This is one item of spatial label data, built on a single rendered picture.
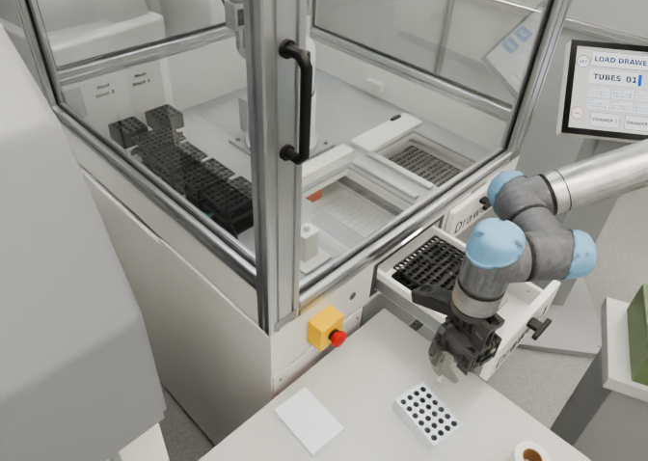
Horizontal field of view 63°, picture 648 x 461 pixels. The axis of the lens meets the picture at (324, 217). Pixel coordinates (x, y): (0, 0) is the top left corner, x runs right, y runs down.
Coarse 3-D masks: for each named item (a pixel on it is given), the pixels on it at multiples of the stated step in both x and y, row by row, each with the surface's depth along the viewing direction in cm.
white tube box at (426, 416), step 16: (400, 400) 114; (416, 400) 113; (432, 400) 114; (400, 416) 113; (416, 416) 112; (432, 416) 111; (448, 416) 112; (416, 432) 110; (432, 432) 108; (448, 432) 108; (432, 448) 107
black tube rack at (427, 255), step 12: (444, 240) 138; (420, 252) 134; (432, 252) 135; (444, 252) 135; (456, 252) 135; (396, 264) 130; (408, 264) 131; (420, 264) 131; (432, 264) 132; (444, 264) 132; (456, 264) 136; (396, 276) 132; (408, 276) 132; (420, 276) 128; (432, 276) 128; (444, 276) 128; (456, 276) 128; (408, 288) 129
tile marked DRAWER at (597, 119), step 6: (594, 114) 172; (600, 114) 172; (606, 114) 172; (612, 114) 172; (618, 114) 172; (594, 120) 172; (600, 120) 172; (606, 120) 172; (612, 120) 172; (618, 120) 172; (600, 126) 172; (606, 126) 172; (612, 126) 172; (618, 126) 172
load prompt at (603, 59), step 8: (592, 56) 173; (600, 56) 173; (608, 56) 172; (616, 56) 172; (624, 56) 172; (632, 56) 172; (640, 56) 172; (592, 64) 173; (600, 64) 173; (608, 64) 172; (616, 64) 172; (624, 64) 172; (632, 64) 172; (640, 64) 172
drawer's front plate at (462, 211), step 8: (488, 184) 154; (480, 192) 151; (472, 200) 148; (456, 208) 144; (464, 208) 146; (472, 208) 151; (480, 208) 156; (488, 208) 161; (448, 216) 145; (456, 216) 145; (464, 216) 149; (472, 216) 154; (480, 216) 160; (448, 224) 146; (456, 224) 148; (464, 224) 152; (448, 232) 147; (456, 232) 151
